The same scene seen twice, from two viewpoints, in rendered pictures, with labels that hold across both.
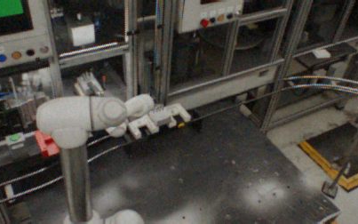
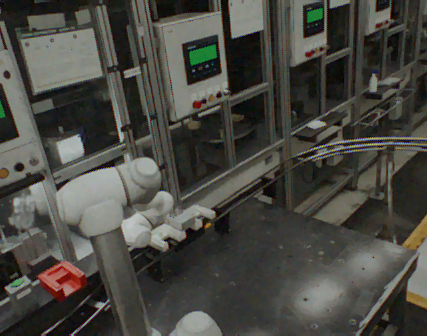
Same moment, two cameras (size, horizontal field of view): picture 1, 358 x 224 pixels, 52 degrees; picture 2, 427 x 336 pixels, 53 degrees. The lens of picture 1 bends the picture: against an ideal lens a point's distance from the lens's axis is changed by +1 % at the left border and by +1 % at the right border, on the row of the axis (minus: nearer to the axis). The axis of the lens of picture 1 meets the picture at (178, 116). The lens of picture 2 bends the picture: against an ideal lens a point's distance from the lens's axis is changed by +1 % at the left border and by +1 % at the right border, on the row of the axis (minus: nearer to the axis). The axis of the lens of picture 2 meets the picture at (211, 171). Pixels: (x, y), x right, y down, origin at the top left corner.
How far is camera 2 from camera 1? 0.50 m
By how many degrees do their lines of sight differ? 19
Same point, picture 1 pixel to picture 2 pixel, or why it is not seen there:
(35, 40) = (23, 150)
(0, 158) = (2, 321)
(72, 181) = (118, 281)
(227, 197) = (293, 281)
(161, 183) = (211, 294)
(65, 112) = (92, 184)
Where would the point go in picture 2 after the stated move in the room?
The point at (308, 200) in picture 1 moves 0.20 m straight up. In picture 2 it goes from (380, 253) to (382, 218)
